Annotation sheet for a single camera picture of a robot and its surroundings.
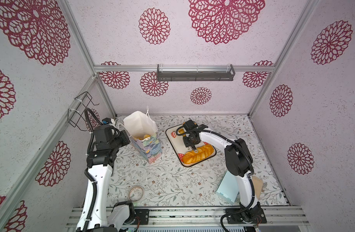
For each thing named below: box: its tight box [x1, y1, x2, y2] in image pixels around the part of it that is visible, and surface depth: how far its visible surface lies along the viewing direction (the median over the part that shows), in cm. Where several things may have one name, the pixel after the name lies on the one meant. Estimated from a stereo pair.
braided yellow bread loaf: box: [182, 144, 215, 165], surface depth 94 cm
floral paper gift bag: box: [118, 106, 163, 165], surface depth 88 cm
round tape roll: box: [128, 185, 144, 202], surface depth 83 cm
